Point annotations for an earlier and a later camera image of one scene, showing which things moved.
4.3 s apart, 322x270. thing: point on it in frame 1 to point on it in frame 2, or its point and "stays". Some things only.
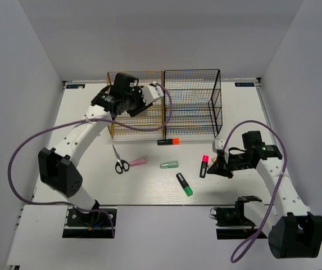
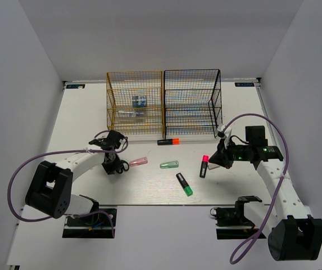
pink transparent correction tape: x=137 y=162 stays
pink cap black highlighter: x=204 y=166 stays
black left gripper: x=138 y=92 to x=110 y=169
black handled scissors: x=121 y=164 stays
